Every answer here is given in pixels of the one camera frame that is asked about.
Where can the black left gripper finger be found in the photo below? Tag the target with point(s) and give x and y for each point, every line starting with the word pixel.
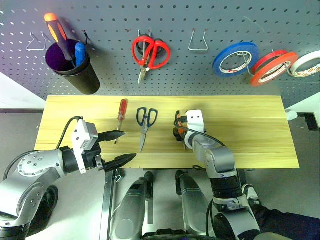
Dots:
pixel 120 161
pixel 111 136

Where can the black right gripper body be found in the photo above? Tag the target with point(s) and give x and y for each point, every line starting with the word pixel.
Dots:
pixel 185 125

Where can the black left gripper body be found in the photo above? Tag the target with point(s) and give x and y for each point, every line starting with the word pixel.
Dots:
pixel 93 158

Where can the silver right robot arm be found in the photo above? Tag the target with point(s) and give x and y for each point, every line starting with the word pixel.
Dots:
pixel 220 160

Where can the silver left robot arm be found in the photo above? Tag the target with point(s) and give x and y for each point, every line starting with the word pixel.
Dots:
pixel 32 167

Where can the blue tape roll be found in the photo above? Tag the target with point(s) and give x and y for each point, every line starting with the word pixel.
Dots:
pixel 222 67

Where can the orange red tape roll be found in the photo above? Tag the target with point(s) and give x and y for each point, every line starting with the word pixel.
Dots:
pixel 257 79

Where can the thin red tape roll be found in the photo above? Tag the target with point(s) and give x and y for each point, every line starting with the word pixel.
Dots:
pixel 265 58

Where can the grey perforated pegboard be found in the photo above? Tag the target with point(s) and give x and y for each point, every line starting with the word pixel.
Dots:
pixel 175 17

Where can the white tape roll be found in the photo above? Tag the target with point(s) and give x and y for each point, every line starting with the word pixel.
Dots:
pixel 303 58

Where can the grey left robot leg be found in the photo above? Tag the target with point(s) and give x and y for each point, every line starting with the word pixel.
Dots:
pixel 130 210

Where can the grey robot leg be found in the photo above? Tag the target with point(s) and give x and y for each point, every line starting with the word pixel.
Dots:
pixel 192 205
pixel 130 210

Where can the black cup holder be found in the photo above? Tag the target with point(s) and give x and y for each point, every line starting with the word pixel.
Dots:
pixel 82 80

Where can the grey right robot leg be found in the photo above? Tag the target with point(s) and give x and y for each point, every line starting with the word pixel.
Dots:
pixel 192 205

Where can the silver peg hook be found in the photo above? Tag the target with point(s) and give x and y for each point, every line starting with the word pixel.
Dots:
pixel 287 70
pixel 246 65

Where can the black cup hanger hook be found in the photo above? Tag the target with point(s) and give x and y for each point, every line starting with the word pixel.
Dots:
pixel 86 37

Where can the silver double prong hook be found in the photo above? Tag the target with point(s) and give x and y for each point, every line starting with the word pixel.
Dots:
pixel 139 33

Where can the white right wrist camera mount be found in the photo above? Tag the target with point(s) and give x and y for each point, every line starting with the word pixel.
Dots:
pixel 195 120

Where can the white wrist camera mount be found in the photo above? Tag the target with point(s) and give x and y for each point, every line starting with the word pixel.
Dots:
pixel 80 132
pixel 195 120

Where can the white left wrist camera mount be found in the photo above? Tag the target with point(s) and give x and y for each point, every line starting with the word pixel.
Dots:
pixel 80 132

